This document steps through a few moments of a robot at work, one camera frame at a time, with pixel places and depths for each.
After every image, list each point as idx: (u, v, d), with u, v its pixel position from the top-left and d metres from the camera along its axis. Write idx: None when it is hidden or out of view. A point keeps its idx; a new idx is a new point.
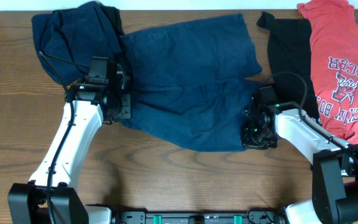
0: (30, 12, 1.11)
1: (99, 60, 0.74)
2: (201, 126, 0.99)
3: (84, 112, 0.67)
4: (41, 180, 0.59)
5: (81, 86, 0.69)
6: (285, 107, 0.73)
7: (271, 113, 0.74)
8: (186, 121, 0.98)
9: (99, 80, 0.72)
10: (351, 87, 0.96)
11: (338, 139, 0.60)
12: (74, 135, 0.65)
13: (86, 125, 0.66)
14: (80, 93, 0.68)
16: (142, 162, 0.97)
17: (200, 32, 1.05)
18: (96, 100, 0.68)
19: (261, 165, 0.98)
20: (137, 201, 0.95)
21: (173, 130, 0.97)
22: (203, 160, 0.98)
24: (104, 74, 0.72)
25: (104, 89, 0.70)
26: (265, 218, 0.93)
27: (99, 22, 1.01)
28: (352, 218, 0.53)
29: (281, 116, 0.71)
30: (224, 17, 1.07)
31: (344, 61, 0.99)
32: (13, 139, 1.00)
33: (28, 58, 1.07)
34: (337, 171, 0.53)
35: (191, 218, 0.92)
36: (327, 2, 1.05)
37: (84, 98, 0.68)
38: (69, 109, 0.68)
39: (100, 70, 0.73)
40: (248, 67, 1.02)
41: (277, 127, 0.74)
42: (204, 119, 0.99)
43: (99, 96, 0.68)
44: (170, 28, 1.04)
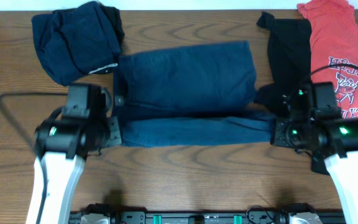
0: (30, 12, 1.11)
1: (78, 86, 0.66)
2: (205, 135, 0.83)
3: (59, 175, 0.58)
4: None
5: (53, 128, 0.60)
6: (351, 128, 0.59)
7: (330, 135, 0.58)
8: (189, 133, 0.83)
9: (78, 112, 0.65)
10: (351, 87, 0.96)
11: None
12: (51, 206, 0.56)
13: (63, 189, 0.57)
14: (49, 139, 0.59)
16: (142, 162, 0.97)
17: (203, 55, 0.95)
18: (72, 145, 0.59)
19: (261, 164, 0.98)
20: (137, 201, 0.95)
21: (179, 133, 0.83)
22: (203, 159, 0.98)
24: (84, 105, 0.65)
25: (81, 127, 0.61)
26: (265, 217, 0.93)
27: (99, 22, 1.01)
28: None
29: (342, 160, 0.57)
30: (232, 45, 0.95)
31: (344, 61, 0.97)
32: (13, 139, 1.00)
33: (28, 58, 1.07)
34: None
35: (191, 218, 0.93)
36: (327, 2, 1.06)
37: (56, 144, 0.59)
38: (39, 175, 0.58)
39: (78, 101, 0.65)
40: (245, 101, 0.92)
41: (329, 161, 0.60)
42: (214, 129, 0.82)
43: (74, 140, 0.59)
44: (173, 52, 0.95)
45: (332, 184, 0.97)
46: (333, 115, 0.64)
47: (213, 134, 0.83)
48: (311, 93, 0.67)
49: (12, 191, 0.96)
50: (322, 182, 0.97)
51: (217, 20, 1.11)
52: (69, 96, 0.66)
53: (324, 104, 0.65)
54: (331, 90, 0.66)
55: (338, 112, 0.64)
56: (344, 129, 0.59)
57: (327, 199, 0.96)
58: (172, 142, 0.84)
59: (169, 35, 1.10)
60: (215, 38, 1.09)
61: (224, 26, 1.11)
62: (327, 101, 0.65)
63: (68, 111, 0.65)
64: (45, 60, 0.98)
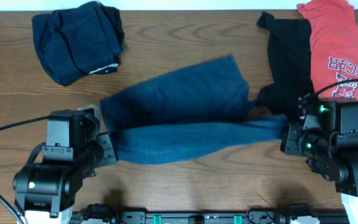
0: (29, 11, 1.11)
1: (57, 122, 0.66)
2: (207, 136, 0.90)
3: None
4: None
5: (32, 182, 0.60)
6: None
7: (350, 170, 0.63)
8: (192, 136, 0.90)
9: (61, 151, 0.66)
10: (351, 87, 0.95)
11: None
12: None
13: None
14: (31, 190, 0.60)
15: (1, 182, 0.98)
16: (142, 162, 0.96)
17: (190, 80, 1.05)
18: (56, 192, 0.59)
19: (262, 164, 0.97)
20: (137, 201, 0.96)
21: (181, 135, 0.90)
22: (203, 159, 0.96)
24: (67, 143, 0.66)
25: (64, 173, 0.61)
26: (265, 218, 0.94)
27: (99, 22, 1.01)
28: None
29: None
30: (214, 61, 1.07)
31: (344, 61, 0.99)
32: (12, 139, 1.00)
33: (27, 58, 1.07)
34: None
35: (191, 218, 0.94)
36: (326, 3, 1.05)
37: (39, 195, 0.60)
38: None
39: (59, 139, 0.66)
40: (244, 112, 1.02)
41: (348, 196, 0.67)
42: (217, 130, 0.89)
43: (57, 188, 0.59)
44: (160, 81, 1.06)
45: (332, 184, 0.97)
46: (353, 142, 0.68)
47: (216, 136, 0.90)
48: (334, 114, 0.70)
49: None
50: (322, 183, 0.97)
51: (217, 21, 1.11)
52: (48, 134, 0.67)
53: (347, 129, 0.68)
54: (357, 112, 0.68)
55: None
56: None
57: (326, 199, 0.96)
58: (174, 147, 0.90)
59: (170, 36, 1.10)
60: (215, 38, 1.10)
61: (224, 27, 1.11)
62: (348, 126, 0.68)
63: (50, 150, 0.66)
64: (45, 60, 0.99)
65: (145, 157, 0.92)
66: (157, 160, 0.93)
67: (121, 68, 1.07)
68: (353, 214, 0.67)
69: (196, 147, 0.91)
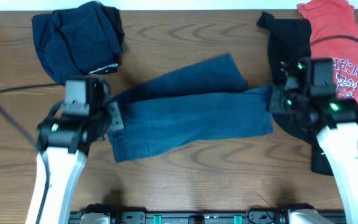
0: (29, 11, 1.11)
1: (75, 81, 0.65)
2: (203, 108, 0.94)
3: (62, 170, 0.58)
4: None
5: (55, 126, 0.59)
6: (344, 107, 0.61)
7: (322, 114, 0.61)
8: (190, 103, 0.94)
9: (78, 107, 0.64)
10: (351, 87, 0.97)
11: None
12: (53, 201, 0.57)
13: (64, 185, 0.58)
14: (51, 134, 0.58)
15: None
16: (142, 162, 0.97)
17: (188, 78, 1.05)
18: (75, 140, 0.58)
19: (261, 164, 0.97)
20: (137, 200, 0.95)
21: (184, 104, 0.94)
22: (203, 159, 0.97)
24: (84, 100, 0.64)
25: (84, 124, 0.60)
26: (265, 217, 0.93)
27: (99, 22, 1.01)
28: None
29: (332, 132, 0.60)
30: (212, 60, 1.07)
31: (344, 61, 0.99)
32: (13, 139, 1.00)
33: (28, 58, 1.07)
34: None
35: (191, 218, 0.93)
36: (327, 2, 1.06)
37: (58, 141, 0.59)
38: (41, 168, 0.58)
39: (78, 96, 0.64)
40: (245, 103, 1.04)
41: (321, 137, 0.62)
42: (212, 99, 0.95)
43: (77, 135, 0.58)
44: (158, 82, 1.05)
45: (332, 184, 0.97)
46: (326, 94, 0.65)
47: (213, 103, 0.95)
48: (309, 69, 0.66)
49: (12, 191, 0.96)
50: (322, 182, 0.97)
51: (217, 20, 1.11)
52: (67, 91, 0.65)
53: (320, 81, 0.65)
54: (329, 66, 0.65)
55: (331, 92, 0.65)
56: (335, 107, 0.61)
57: (326, 199, 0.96)
58: (174, 115, 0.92)
59: (170, 35, 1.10)
60: (215, 38, 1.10)
61: (224, 26, 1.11)
62: (321, 78, 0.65)
63: (68, 107, 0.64)
64: (45, 60, 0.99)
65: (143, 138, 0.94)
66: (155, 144, 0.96)
67: (120, 68, 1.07)
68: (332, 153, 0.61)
69: (194, 114, 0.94)
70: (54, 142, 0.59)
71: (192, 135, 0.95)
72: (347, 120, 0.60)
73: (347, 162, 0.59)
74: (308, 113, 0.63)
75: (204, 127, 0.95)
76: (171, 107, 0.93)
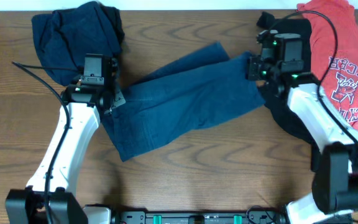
0: (30, 11, 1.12)
1: (93, 57, 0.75)
2: (190, 84, 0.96)
3: (81, 116, 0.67)
4: (38, 183, 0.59)
5: (78, 88, 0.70)
6: (304, 78, 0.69)
7: (287, 84, 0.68)
8: (179, 78, 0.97)
9: (95, 79, 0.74)
10: (351, 87, 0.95)
11: (352, 131, 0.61)
12: (71, 139, 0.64)
13: (81, 127, 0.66)
14: (75, 94, 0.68)
15: None
16: (143, 162, 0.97)
17: (181, 71, 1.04)
18: (92, 102, 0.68)
19: (261, 164, 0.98)
20: (137, 200, 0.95)
21: (173, 80, 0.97)
22: (203, 159, 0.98)
24: (100, 73, 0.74)
25: (100, 91, 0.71)
26: (265, 217, 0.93)
27: (99, 22, 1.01)
28: (347, 204, 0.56)
29: (296, 91, 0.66)
30: (204, 49, 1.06)
31: (344, 61, 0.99)
32: (13, 139, 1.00)
33: (27, 58, 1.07)
34: (345, 164, 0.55)
35: (191, 218, 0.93)
36: (327, 3, 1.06)
37: (79, 100, 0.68)
38: (64, 113, 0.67)
39: (95, 70, 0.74)
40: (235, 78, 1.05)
41: (289, 100, 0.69)
42: (196, 73, 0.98)
43: (95, 98, 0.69)
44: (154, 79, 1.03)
45: None
46: (295, 69, 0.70)
47: (197, 76, 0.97)
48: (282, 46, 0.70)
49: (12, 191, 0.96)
50: None
51: (217, 20, 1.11)
52: (85, 65, 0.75)
53: (290, 58, 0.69)
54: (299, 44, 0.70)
55: (300, 67, 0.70)
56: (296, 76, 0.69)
57: None
58: (166, 89, 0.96)
59: (169, 35, 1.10)
60: (215, 38, 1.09)
61: (224, 26, 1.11)
62: (290, 55, 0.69)
63: (86, 79, 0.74)
64: (45, 59, 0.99)
65: (141, 116, 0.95)
66: (152, 125, 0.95)
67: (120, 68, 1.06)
68: (296, 101, 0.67)
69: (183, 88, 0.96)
70: (76, 99, 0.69)
71: (190, 116, 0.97)
72: (306, 83, 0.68)
73: (309, 101, 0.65)
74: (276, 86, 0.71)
75: (196, 104, 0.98)
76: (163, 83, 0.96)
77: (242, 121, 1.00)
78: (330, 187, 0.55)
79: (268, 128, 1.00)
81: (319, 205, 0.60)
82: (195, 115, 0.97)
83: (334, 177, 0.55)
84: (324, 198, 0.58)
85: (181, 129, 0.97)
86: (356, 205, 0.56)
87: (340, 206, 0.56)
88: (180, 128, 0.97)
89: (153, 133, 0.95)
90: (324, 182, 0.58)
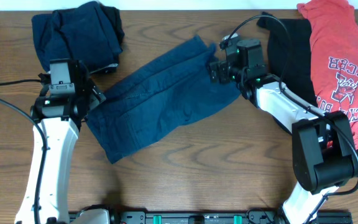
0: (30, 11, 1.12)
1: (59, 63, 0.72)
2: (168, 83, 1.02)
3: (57, 132, 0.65)
4: (28, 219, 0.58)
5: (46, 101, 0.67)
6: (266, 80, 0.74)
7: (253, 88, 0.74)
8: (158, 76, 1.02)
9: (64, 87, 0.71)
10: (351, 87, 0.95)
11: (315, 108, 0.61)
12: (52, 160, 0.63)
13: (60, 145, 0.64)
14: (45, 108, 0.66)
15: None
16: (143, 162, 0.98)
17: (164, 68, 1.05)
18: (66, 114, 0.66)
19: (261, 164, 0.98)
20: (137, 201, 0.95)
21: (153, 80, 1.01)
22: (203, 160, 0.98)
24: (69, 79, 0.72)
25: (71, 99, 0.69)
26: (265, 217, 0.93)
27: (99, 22, 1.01)
28: (329, 182, 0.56)
29: (262, 90, 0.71)
30: (183, 45, 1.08)
31: (344, 61, 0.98)
32: (13, 139, 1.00)
33: (27, 58, 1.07)
34: (314, 140, 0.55)
35: (191, 218, 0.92)
36: (326, 3, 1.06)
37: (50, 114, 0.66)
38: (38, 134, 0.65)
39: (63, 77, 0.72)
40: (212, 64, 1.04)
41: (260, 101, 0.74)
42: (174, 71, 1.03)
43: (68, 109, 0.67)
44: (135, 78, 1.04)
45: None
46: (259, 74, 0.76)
47: (173, 75, 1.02)
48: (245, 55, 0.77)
49: (13, 191, 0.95)
50: None
51: (217, 21, 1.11)
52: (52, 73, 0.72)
53: (253, 64, 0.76)
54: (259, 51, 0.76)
55: (263, 73, 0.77)
56: (260, 79, 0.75)
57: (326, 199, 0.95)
58: (146, 89, 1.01)
59: (169, 35, 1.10)
60: (215, 38, 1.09)
61: (224, 26, 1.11)
62: (253, 61, 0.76)
63: (55, 88, 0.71)
64: (45, 59, 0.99)
65: (125, 115, 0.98)
66: (135, 122, 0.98)
67: (120, 68, 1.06)
68: (263, 100, 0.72)
69: (162, 84, 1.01)
70: (48, 115, 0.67)
71: (174, 112, 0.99)
72: (270, 83, 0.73)
73: (274, 95, 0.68)
74: (245, 91, 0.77)
75: (179, 100, 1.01)
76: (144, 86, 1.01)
77: (242, 121, 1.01)
78: (307, 165, 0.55)
79: (268, 129, 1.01)
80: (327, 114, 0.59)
81: (305, 186, 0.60)
82: (179, 111, 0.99)
83: (308, 155, 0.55)
84: (305, 178, 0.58)
85: (167, 125, 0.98)
86: (337, 178, 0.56)
87: (321, 184, 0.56)
88: (166, 124, 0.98)
89: (137, 129, 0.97)
90: (301, 162, 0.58)
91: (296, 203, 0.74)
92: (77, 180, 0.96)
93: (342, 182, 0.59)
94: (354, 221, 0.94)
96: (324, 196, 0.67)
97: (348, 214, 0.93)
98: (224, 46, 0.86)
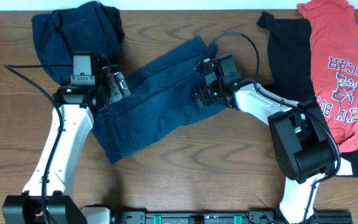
0: (30, 11, 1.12)
1: (82, 55, 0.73)
2: (168, 83, 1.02)
3: (74, 117, 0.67)
4: (35, 190, 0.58)
5: (68, 89, 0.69)
6: (243, 84, 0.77)
7: (232, 92, 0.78)
8: (160, 76, 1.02)
9: (86, 79, 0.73)
10: (351, 87, 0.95)
11: (288, 101, 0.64)
12: (66, 140, 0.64)
13: (75, 128, 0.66)
14: (66, 96, 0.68)
15: None
16: (142, 162, 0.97)
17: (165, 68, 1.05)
18: (84, 103, 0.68)
19: (261, 164, 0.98)
20: (137, 201, 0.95)
21: (155, 81, 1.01)
22: (203, 159, 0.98)
24: (90, 72, 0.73)
25: (91, 91, 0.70)
26: (265, 218, 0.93)
27: (99, 22, 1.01)
28: (311, 168, 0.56)
29: (239, 92, 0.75)
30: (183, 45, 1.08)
31: (344, 61, 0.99)
32: (13, 139, 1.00)
33: (27, 58, 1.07)
34: (291, 129, 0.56)
35: (191, 218, 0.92)
36: (326, 3, 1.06)
37: (71, 102, 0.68)
38: (56, 115, 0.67)
39: (84, 68, 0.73)
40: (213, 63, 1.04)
41: (238, 103, 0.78)
42: (175, 73, 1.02)
43: (87, 98, 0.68)
44: (137, 78, 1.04)
45: (331, 184, 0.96)
46: (236, 80, 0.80)
47: (173, 76, 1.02)
48: (219, 65, 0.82)
49: (13, 191, 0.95)
50: (322, 182, 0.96)
51: (217, 21, 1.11)
52: (74, 65, 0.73)
53: (228, 72, 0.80)
54: (231, 60, 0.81)
55: (238, 78, 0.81)
56: (237, 83, 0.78)
57: (326, 199, 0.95)
58: (147, 90, 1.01)
59: (169, 35, 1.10)
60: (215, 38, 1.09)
61: (224, 26, 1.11)
62: (228, 70, 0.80)
63: (76, 79, 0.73)
64: (45, 59, 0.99)
65: (125, 115, 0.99)
66: (136, 121, 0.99)
67: (120, 68, 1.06)
68: (241, 100, 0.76)
69: (163, 84, 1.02)
70: (68, 102, 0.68)
71: (176, 114, 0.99)
72: (247, 85, 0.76)
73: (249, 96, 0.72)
74: (225, 97, 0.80)
75: (179, 101, 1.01)
76: (144, 87, 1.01)
77: (242, 121, 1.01)
78: (288, 154, 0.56)
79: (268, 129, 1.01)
80: (299, 103, 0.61)
81: (290, 176, 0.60)
82: (180, 112, 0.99)
83: (286, 144, 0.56)
84: (289, 169, 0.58)
85: (167, 125, 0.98)
86: (318, 164, 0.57)
87: (304, 173, 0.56)
88: (166, 124, 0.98)
89: (137, 129, 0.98)
90: (281, 152, 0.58)
91: (291, 199, 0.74)
92: (77, 180, 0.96)
93: (325, 168, 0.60)
94: (354, 221, 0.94)
96: (313, 185, 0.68)
97: (348, 214, 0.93)
98: (201, 68, 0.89)
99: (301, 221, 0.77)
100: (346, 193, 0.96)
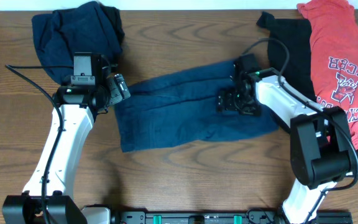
0: (30, 11, 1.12)
1: (82, 56, 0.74)
2: (202, 94, 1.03)
3: (74, 117, 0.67)
4: (35, 189, 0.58)
5: (68, 89, 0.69)
6: (265, 73, 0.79)
7: (252, 81, 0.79)
8: (195, 84, 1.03)
9: (86, 79, 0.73)
10: (351, 87, 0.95)
11: (313, 103, 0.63)
12: (66, 140, 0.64)
13: (75, 129, 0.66)
14: (66, 96, 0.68)
15: None
16: (143, 162, 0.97)
17: (201, 78, 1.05)
18: (84, 103, 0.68)
19: (261, 164, 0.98)
20: (137, 201, 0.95)
21: (189, 86, 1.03)
22: (203, 159, 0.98)
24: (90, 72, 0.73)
25: (91, 91, 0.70)
26: (265, 218, 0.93)
27: (99, 22, 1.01)
28: (325, 176, 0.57)
29: (260, 84, 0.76)
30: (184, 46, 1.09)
31: (344, 61, 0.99)
32: (13, 139, 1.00)
33: (28, 58, 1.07)
34: (313, 135, 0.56)
35: (191, 218, 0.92)
36: (326, 3, 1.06)
37: (70, 101, 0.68)
38: (56, 116, 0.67)
39: (84, 68, 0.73)
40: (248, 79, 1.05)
41: (257, 94, 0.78)
42: (212, 85, 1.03)
43: (87, 98, 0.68)
44: (174, 78, 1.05)
45: None
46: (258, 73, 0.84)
47: (208, 89, 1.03)
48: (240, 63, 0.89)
49: (13, 191, 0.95)
50: None
51: (217, 21, 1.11)
52: (74, 65, 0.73)
53: (248, 66, 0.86)
54: (253, 58, 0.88)
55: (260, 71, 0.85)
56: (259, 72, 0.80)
57: (326, 199, 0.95)
58: (178, 95, 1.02)
59: (169, 35, 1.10)
60: (215, 38, 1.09)
61: (224, 26, 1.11)
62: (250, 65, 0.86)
63: (76, 79, 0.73)
64: (45, 59, 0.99)
65: (151, 112, 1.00)
66: (158, 121, 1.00)
67: (120, 68, 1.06)
68: (261, 93, 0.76)
69: (196, 93, 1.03)
70: (68, 102, 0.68)
71: (199, 127, 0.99)
72: (268, 77, 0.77)
73: (271, 89, 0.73)
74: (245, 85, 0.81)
75: (207, 115, 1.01)
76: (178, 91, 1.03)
77: (242, 121, 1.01)
78: (305, 159, 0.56)
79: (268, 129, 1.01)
80: (325, 109, 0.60)
81: (301, 180, 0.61)
82: (203, 126, 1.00)
83: (304, 147, 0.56)
84: (302, 173, 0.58)
85: (186, 134, 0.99)
86: (334, 172, 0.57)
87: (318, 178, 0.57)
88: (185, 133, 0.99)
89: (157, 129, 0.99)
90: (299, 157, 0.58)
91: (297, 202, 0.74)
92: (77, 180, 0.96)
93: (339, 177, 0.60)
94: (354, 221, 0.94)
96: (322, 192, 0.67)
97: (348, 214, 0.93)
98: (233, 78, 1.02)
99: (303, 221, 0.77)
100: (346, 193, 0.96)
